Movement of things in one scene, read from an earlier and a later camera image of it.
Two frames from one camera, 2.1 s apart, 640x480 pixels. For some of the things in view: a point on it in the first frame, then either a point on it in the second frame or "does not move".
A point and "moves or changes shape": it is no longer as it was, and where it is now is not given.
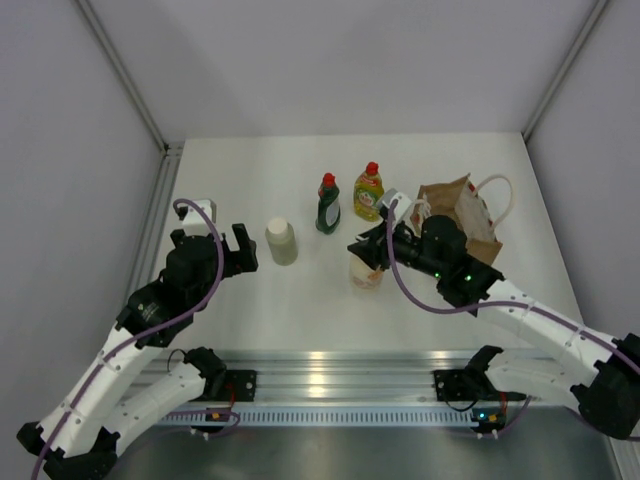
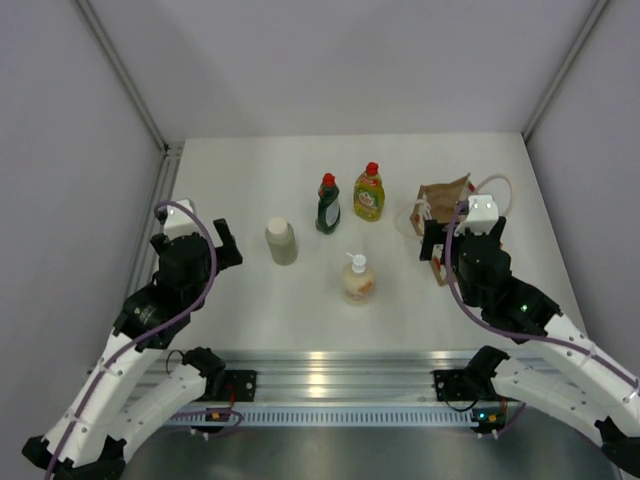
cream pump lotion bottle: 363,276 moves or changes shape
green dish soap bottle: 329,207 does not move
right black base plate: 455,385 does not move
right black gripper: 373,247 -> 434,234
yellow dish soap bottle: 368,192 does not move
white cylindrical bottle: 282,240 does not move
